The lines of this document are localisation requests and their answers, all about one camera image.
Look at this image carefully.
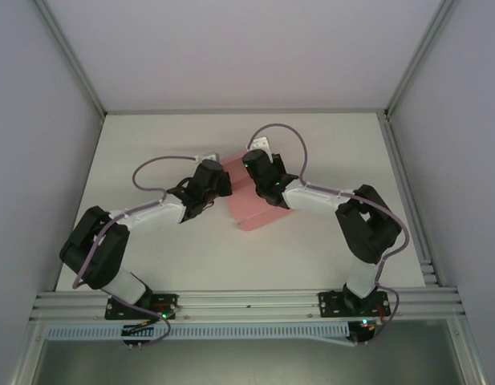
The white slotted cable duct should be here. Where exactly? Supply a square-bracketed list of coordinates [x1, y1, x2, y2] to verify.
[44, 322, 351, 342]

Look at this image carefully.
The black right base mounting plate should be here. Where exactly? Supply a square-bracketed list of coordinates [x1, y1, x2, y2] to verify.
[318, 290, 392, 318]

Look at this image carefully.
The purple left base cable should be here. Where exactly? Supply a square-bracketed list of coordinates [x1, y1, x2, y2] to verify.
[106, 296, 172, 347]

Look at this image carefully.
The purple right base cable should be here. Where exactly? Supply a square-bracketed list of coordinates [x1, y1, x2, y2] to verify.
[365, 282, 401, 346]

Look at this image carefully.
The black left base mounting plate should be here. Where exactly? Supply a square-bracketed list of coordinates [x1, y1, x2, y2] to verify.
[105, 293, 180, 321]

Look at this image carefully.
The aluminium side rail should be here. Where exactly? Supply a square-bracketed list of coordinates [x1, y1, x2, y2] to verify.
[380, 114, 439, 288]

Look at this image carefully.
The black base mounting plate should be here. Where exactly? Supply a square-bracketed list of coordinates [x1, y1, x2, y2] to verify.
[105, 293, 180, 321]
[318, 290, 392, 318]

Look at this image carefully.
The pink cloth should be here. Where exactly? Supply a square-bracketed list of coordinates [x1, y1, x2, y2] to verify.
[221, 152, 290, 233]

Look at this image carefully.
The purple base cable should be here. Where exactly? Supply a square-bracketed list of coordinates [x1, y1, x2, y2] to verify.
[106, 296, 172, 347]
[365, 282, 401, 346]

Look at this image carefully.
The grey metal panel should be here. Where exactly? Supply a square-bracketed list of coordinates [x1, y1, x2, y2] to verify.
[30, 338, 475, 385]

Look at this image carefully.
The aluminium frame post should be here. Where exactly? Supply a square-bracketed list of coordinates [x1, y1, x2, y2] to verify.
[383, 0, 460, 121]
[36, 0, 108, 118]

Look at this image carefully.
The aluminium frame crossbar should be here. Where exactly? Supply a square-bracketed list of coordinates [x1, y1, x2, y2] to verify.
[102, 106, 389, 116]

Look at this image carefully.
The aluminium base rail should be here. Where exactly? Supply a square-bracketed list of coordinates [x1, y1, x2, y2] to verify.
[30, 284, 465, 322]

